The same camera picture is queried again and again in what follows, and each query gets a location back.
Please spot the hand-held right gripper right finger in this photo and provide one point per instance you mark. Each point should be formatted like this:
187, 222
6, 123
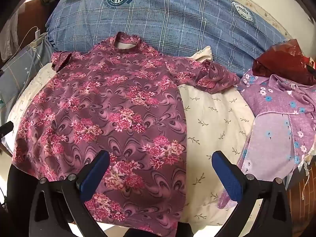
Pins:
227, 177

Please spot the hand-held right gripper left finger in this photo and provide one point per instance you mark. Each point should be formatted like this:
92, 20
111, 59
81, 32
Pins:
95, 176

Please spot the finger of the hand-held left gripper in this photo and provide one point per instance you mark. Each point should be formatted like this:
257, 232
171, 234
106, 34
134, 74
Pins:
6, 129

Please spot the maroon floral shirt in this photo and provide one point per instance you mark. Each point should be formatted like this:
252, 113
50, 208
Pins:
111, 98

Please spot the grey star-print pillow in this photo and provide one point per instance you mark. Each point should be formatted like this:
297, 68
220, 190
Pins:
19, 71

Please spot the cream leaf-print bedsheet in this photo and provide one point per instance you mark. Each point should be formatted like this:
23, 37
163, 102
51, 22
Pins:
214, 118

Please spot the purple floral garment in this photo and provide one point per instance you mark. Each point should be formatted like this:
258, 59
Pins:
274, 138

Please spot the brown cloth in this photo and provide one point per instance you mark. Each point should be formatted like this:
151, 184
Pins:
27, 17

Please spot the dark red cloth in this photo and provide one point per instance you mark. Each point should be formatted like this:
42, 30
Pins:
279, 59

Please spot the blue plaid quilt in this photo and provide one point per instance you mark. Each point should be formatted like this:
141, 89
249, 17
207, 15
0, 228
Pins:
172, 22

